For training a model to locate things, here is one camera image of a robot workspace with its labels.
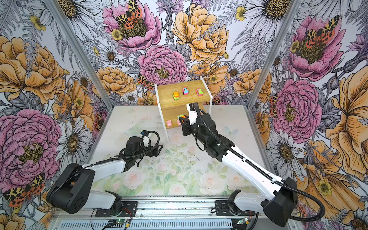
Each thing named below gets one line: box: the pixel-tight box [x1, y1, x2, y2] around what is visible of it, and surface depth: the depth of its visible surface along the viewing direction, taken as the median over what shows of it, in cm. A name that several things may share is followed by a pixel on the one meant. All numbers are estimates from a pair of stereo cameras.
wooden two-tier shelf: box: [154, 76, 214, 143], surface depth 83 cm
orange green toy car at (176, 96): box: [172, 92, 180, 101], surface depth 79 cm
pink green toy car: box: [195, 88, 204, 97], surface depth 81 cm
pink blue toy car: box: [182, 87, 190, 95], surface depth 81 cm
